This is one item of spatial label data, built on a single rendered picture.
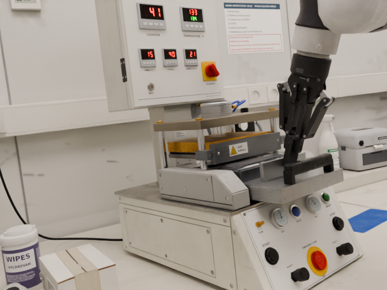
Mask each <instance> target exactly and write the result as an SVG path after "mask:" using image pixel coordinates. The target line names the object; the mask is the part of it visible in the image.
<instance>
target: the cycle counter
mask: <svg viewBox="0 0 387 290"><path fill-rule="evenodd" d="M142 8H143V17H146V18H161V9H160V7H157V6H144V5H142Z"/></svg>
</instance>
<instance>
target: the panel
mask: <svg viewBox="0 0 387 290"><path fill-rule="evenodd" d="M323 193H327V194H329V196H330V200H329V201H328V202H327V201H325V200H324V198H323ZM309 196H314V197H316V198H318V199H319V201H320V203H321V209H320V211H319V213H316V214H312V213H310V212H309V211H308V210H307V208H306V206H305V199H306V198H307V197H309ZM294 206H296V207H298V208H299V209H300V210H301V214H300V216H299V217H296V216H295V215H294V214H293V212H292V208H293V207H294ZM277 208H279V209H282V210H284V211H285V213H287V216H288V219H289V220H288V224H287V226H286V227H284V228H277V227H275V226H274V224H273V223H272V221H271V212H272V211H273V210H274V209H277ZM240 214H241V217H242V219H243V221H244V224H245V227H246V229H247V231H248V234H249V236H250V238H251V240H252V243H253V245H254V247H255V250H256V252H257V255H258V257H259V260H260V262H261V264H262V266H263V269H264V271H265V274H266V276H267V278H268V281H269V283H270V285H271V288H272V290H308V289H309V288H311V287H312V286H314V285H316V284H317V283H319V282H320V281H322V280H323V279H325V278H327V277H328V276H330V275H332V274H334V273H335V272H337V271H338V270H340V269H341V268H343V267H345V266H346V265H348V264H349V263H351V262H352V261H354V260H356V259H357V258H359V257H361V254H360V252H359V250H358V248H357V246H356V244H355V242H354V240H353V238H352V236H351V234H350V232H349V230H348V228H347V226H346V224H345V221H344V219H343V217H342V215H341V213H340V211H339V209H338V207H337V205H336V203H335V201H334V199H333V197H332V195H331V193H330V191H329V189H328V188H324V189H322V190H318V191H316V192H313V193H311V194H308V195H306V196H303V197H300V198H298V199H295V200H292V201H289V202H287V203H284V204H282V205H279V204H271V203H266V204H263V205H260V206H258V207H255V208H252V209H249V210H247V211H244V212H241V213H240ZM336 217H340V218H341V219H342V220H343V221H344V228H342V229H338V228H337V227H336V226H335V222H334V219H335V218H336ZM347 242H349V243H350V244H352V246H353V248H354V252H353V253H352V254H349V255H344V254H343V255H341V256H340V255H338V253H337V252H336V247H338V246H340V245H341V244H344V243H347ZM271 248H273V249H275V250H276V251H277V252H278V254H279V260H278V262H276V263H272V262H270V261H269V260H268V258H267V250H268V249H271ZM314 251H320V252H322V253H323V255H325V257H326V260H327V266H326V268H325V269H324V270H317V269H316V268H315V267H314V266H313V264H312V261H311V255H312V252H314ZM303 267H304V268H306V269H307V270H308V271H309V274H310V277H309V279H308V280H307V281H302V282H299V281H297V282H294V281H293V280H292V279H291V272H293V271H295V270H296V269H299V268H303Z"/></svg>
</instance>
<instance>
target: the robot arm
mask: <svg viewBox="0 0 387 290"><path fill-rule="evenodd" d="M299 4H300V12H299V15H298V18H297V20H296V22H295V29H294V35H293V40H292V43H291V48H293V49H295V50H297V53H294V54H293V58H292V61H291V67H290V71H291V74H290V76H289V78H288V80H287V81H286V82H283V83H278V84H277V88H278V92H279V128H280V129H282V130H284V131H285V134H286V137H285V140H284V145H283V146H284V148H285V152H284V157H283V162H282V166H284V165H285V164H288V163H291V162H295V161H297V158H298V153H301V151H302V146H303V143H304V140H305V139H309V138H313V137H314V136H315V134H316V132H317V130H318V127H319V125H320V123H321V121H322V119H323V117H324V115H325V113H326V111H327V109H328V107H329V106H330V105H331V104H332V103H333V102H334V101H335V98H334V97H330V96H329V94H328V93H327V92H326V88H327V87H326V83H325V81H326V79H327V77H328V74H329V70H330V66H331V62H332V59H330V58H329V56H330V55H336V53H337V49H338V46H339V42H340V38H341V35H342V34H356V33H373V32H379V31H382V30H386V29H387V0H299ZM290 91H291V93H290ZM319 97H320V99H319V100H318V102H319V103H318V104H317V106H316V108H315V110H314V112H313V114H312V109H313V107H314V106H315V103H316V99H318V98H319ZM311 114H312V116H311ZM310 117H311V118H310Z"/></svg>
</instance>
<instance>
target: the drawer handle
mask: <svg viewBox="0 0 387 290"><path fill-rule="evenodd" d="M320 167H323V169H324V171H334V166H333V159H332V154H330V153H325V154H321V155H316V156H314V157H310V158H306V159H302V160H300V161H295V162H291V163H288V164H285V165H284V171H283V176H284V184H288V185H293V184H295V175H298V174H302V173H305V172H307V171H311V170H314V169H318V168H320Z"/></svg>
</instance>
